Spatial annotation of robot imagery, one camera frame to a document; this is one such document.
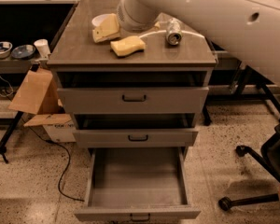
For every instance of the yellow sponge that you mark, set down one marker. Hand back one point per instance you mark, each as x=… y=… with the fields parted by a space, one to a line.
x=127 y=45

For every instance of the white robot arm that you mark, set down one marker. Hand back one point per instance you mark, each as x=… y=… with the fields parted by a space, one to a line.
x=249 y=30

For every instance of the grey drawer cabinet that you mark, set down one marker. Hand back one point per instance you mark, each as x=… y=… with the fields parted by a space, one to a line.
x=78 y=62

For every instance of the grey top drawer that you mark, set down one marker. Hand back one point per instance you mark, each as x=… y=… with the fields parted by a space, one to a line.
x=133 y=100

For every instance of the grey drawer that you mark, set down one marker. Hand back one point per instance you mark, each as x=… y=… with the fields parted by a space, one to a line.
x=137 y=185
x=133 y=100
x=136 y=137

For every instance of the grey middle drawer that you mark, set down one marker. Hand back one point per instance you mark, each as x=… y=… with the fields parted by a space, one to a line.
x=136 y=137

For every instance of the grey bottom drawer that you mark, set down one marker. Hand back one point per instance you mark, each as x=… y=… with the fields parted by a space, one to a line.
x=137 y=185

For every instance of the white ceramic bowl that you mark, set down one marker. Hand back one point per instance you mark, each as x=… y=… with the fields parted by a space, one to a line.
x=100 y=20

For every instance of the crushed silver can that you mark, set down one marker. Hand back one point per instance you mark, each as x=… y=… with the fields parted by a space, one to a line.
x=173 y=32

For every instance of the white paper cup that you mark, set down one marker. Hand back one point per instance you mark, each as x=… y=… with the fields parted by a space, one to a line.
x=42 y=46

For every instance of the dark blue plate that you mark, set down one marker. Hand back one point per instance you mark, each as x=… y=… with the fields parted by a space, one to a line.
x=24 y=52

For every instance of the brown cardboard box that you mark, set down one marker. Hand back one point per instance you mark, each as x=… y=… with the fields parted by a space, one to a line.
x=37 y=95

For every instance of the blue patterned bowl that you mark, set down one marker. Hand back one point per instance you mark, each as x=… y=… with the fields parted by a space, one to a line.
x=5 y=49

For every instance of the grey left side shelf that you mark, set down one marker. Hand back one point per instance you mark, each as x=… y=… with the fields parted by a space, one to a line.
x=10 y=65

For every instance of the black tripod stand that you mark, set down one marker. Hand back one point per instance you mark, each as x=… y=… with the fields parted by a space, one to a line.
x=11 y=123

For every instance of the black office chair base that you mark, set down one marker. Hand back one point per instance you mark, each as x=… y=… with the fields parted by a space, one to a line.
x=261 y=177

